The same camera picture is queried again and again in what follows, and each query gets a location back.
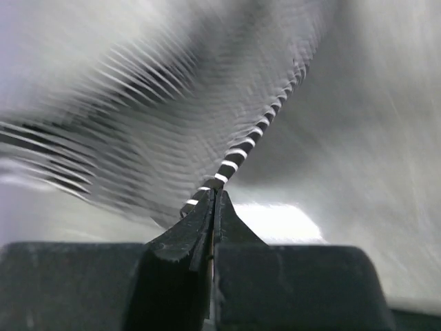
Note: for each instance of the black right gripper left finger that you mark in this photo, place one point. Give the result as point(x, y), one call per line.
point(179, 268)

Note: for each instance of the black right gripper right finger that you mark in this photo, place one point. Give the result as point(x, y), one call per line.
point(229, 228)

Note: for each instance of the purple striped tank top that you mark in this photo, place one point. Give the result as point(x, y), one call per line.
point(138, 107)

